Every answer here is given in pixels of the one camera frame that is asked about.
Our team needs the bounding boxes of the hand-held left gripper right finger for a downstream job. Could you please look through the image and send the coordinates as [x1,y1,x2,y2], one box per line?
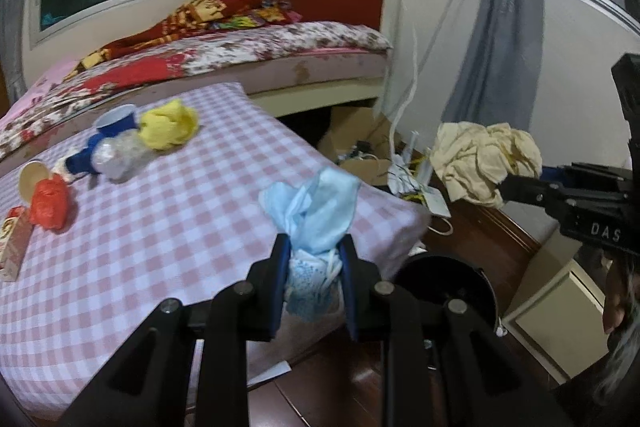
[336,234,576,427]

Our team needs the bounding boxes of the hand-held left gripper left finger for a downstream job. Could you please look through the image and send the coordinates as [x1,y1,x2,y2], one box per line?
[60,233,292,427]

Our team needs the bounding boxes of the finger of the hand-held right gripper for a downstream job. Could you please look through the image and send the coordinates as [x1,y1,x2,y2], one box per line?
[542,163,627,188]
[500,175,572,222]

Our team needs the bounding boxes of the beige cloth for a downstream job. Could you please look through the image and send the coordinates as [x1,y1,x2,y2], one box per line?
[431,122,543,209]

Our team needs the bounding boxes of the blue face mask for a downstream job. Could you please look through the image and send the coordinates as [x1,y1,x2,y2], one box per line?
[258,167,362,323]

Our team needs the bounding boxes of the black trash bin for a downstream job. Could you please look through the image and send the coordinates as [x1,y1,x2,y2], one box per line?
[394,253,502,343]

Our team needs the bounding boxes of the yellow cloth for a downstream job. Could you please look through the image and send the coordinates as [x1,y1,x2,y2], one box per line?
[137,101,200,151]

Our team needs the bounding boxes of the clear plastic bag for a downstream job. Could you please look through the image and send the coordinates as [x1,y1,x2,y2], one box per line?
[91,130,152,182]

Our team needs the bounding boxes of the dark blue cloth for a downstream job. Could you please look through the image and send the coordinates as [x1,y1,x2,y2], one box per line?
[66,134,102,180]

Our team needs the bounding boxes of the beige paper cup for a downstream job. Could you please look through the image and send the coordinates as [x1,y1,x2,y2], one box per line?
[19,160,52,198]

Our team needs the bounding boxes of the small printed carton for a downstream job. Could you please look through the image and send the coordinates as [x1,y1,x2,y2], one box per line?
[0,206,34,283]

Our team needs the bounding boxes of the person's right hand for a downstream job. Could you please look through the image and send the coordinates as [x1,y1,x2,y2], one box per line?
[602,257,637,336]

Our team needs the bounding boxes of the white flat modem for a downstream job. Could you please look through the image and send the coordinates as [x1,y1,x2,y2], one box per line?
[421,186,452,221]

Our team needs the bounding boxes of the white cabinet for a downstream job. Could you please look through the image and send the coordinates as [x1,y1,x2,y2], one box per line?
[501,237,609,381]

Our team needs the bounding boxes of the white router with antennas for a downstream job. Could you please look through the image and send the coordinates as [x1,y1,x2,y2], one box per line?
[387,132,432,196]

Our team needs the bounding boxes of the grey hanging towel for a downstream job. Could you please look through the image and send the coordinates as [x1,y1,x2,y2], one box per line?
[442,0,547,138]

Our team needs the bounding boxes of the brown cardboard box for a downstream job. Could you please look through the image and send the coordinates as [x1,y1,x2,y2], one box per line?
[320,106,397,188]

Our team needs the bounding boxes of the blue cup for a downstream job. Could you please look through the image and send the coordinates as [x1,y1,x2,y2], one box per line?
[95,104,138,138]

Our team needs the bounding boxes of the bed with floral sheet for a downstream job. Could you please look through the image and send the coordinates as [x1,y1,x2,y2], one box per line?
[0,21,393,158]

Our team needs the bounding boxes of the red plastic bag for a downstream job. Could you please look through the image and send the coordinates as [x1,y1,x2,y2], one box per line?
[28,174,72,229]

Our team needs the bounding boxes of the colourful printed pillow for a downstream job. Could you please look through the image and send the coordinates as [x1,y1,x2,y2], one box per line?
[215,0,304,28]

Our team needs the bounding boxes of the red printed blanket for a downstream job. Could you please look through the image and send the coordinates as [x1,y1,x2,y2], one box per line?
[65,0,271,80]

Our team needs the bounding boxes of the grey curtain beside door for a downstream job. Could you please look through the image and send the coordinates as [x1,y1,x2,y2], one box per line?
[0,0,28,100]

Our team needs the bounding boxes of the white floor cable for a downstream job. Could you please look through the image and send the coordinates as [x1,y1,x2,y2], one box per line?
[429,214,454,237]

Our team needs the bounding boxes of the white hanging cable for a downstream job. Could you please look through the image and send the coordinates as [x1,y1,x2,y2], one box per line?
[387,7,437,158]

